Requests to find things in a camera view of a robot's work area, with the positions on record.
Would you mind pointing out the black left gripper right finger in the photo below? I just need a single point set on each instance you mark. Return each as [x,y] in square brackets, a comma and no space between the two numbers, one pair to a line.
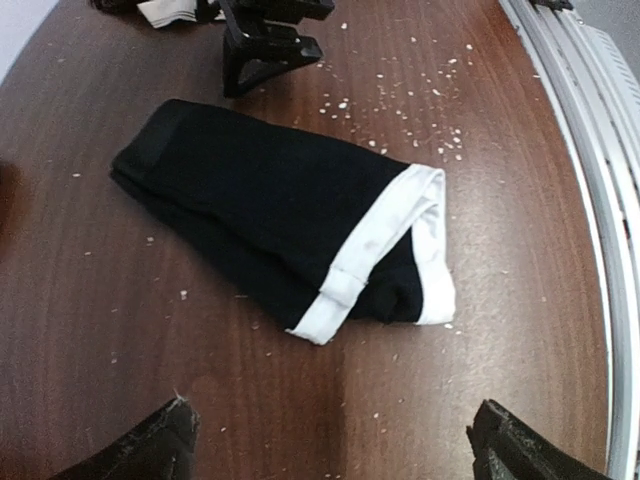
[504,447]

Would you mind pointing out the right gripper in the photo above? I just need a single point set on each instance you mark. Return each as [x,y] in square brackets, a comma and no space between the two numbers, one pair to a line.
[253,56]

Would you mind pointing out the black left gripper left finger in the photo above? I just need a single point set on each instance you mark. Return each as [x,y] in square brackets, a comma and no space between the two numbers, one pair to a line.
[162,446]

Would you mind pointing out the black underwear white trim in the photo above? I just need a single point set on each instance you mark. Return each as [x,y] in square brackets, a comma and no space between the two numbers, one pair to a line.
[314,229]

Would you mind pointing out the black underwear beige waistband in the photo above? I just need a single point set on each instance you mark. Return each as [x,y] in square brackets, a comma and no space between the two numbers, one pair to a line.
[162,13]

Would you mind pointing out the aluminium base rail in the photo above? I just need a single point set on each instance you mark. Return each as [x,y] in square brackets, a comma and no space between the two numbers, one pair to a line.
[595,98]

